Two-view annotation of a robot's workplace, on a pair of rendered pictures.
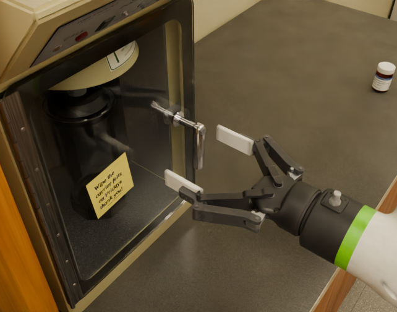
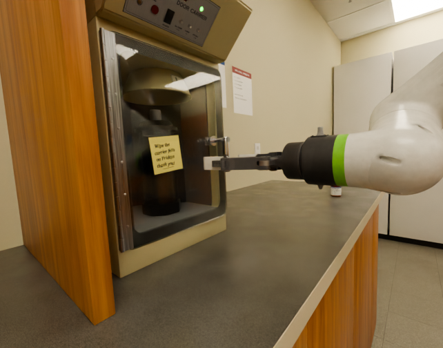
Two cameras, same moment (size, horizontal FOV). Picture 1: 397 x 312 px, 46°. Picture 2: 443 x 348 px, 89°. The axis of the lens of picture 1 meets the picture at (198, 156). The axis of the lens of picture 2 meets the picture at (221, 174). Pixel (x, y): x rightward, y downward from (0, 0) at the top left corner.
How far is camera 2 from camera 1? 49 cm
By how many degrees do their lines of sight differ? 37
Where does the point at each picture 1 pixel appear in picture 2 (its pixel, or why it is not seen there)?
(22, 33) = not seen: outside the picture
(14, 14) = not seen: outside the picture
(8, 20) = not seen: outside the picture
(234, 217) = (250, 159)
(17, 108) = (112, 43)
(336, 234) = (328, 143)
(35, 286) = (85, 122)
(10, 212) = (81, 31)
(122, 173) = (174, 150)
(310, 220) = (306, 145)
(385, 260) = (373, 139)
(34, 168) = (114, 92)
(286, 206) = (286, 148)
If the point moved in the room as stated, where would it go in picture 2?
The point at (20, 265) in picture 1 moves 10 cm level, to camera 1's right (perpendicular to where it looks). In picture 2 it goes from (78, 85) to (154, 81)
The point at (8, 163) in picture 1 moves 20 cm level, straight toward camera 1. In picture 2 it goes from (99, 89) to (93, 36)
